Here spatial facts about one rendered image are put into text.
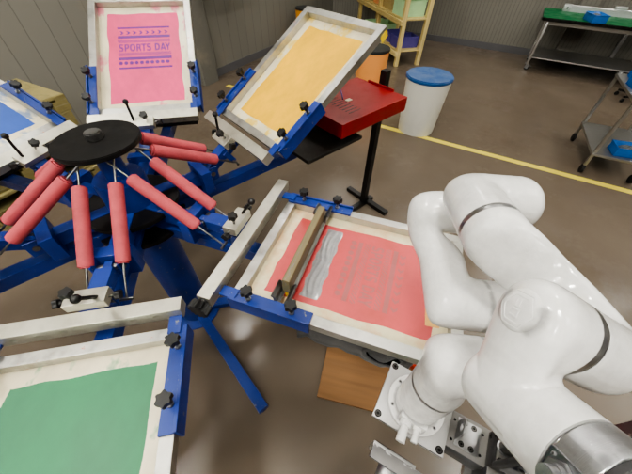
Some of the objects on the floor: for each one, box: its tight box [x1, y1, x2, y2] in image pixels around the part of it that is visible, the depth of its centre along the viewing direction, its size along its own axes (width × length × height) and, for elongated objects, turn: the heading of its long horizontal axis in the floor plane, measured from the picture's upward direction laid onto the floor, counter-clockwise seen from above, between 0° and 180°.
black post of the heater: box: [347, 69, 391, 216], centre depth 234 cm, size 60×50×120 cm
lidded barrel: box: [398, 67, 454, 137], centre depth 367 cm, size 55×55×67 cm
